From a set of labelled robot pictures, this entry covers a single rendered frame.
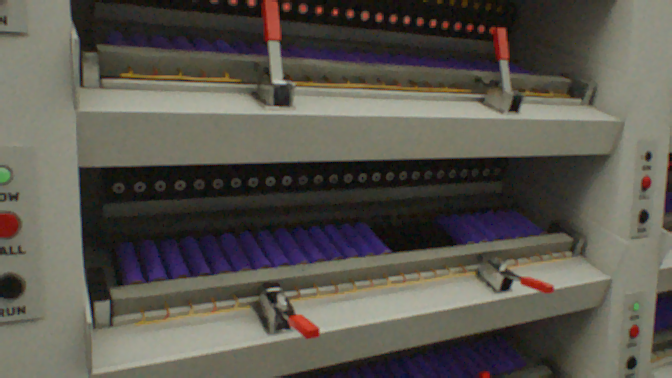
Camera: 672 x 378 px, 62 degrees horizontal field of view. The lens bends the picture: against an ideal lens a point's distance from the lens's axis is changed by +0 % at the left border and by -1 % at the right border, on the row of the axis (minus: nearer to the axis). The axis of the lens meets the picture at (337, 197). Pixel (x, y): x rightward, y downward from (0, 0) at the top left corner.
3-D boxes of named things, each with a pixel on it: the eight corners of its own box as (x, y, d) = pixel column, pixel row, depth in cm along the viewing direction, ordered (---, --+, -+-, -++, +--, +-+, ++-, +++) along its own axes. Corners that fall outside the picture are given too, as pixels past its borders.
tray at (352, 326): (599, 306, 73) (629, 243, 68) (89, 417, 44) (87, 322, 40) (497, 227, 88) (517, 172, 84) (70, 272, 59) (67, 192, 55)
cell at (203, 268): (196, 250, 59) (212, 287, 54) (178, 252, 58) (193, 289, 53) (197, 235, 58) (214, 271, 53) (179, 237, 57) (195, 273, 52)
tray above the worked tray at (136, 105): (610, 154, 70) (657, 43, 64) (76, 168, 41) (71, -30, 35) (502, 99, 86) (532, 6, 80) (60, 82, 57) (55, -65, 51)
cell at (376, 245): (364, 234, 69) (391, 263, 64) (351, 235, 68) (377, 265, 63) (367, 221, 68) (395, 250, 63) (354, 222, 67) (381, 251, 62)
